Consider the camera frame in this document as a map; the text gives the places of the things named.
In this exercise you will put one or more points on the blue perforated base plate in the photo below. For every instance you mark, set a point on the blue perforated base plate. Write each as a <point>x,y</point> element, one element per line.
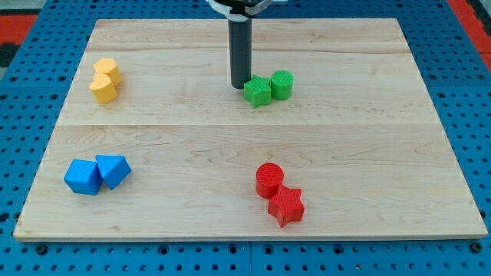
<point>42,43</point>

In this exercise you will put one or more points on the blue cube block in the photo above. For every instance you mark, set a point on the blue cube block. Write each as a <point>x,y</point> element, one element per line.
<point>83,177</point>

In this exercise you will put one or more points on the yellow heart block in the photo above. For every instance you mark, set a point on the yellow heart block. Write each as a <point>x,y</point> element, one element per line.
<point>102,88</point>

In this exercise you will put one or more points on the green star block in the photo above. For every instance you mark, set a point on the green star block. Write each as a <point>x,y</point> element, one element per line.
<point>257,91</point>

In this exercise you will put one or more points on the red star block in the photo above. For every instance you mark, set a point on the red star block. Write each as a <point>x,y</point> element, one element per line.
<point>286,205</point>

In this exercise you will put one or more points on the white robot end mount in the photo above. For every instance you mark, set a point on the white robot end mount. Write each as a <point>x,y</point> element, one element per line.
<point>242,10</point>

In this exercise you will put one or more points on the blue triangle block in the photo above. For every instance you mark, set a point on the blue triangle block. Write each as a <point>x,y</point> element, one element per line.
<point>113,169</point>

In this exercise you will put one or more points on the green cylinder block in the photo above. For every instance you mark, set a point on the green cylinder block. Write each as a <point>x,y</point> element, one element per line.
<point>281,84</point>

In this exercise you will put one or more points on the yellow hexagon block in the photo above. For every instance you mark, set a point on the yellow hexagon block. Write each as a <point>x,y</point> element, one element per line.
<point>109,67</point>

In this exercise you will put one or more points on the red cylinder block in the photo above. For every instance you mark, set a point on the red cylinder block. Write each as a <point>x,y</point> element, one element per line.
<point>269,176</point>

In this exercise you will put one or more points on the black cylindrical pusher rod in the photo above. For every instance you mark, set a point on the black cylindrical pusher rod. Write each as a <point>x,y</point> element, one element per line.
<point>240,52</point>

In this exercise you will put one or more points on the light wooden board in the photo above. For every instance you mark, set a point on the light wooden board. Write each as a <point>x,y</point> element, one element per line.
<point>359,136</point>

